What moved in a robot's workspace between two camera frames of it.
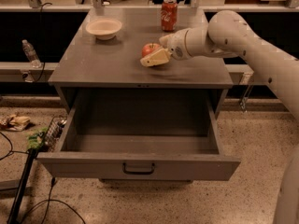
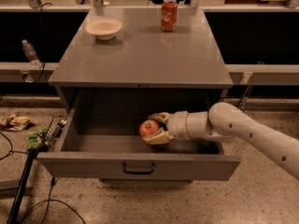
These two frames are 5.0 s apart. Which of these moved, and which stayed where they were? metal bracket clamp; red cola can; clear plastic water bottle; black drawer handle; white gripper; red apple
Moved: white gripper; red apple
Stayed: clear plastic water bottle; black drawer handle; red cola can; metal bracket clamp
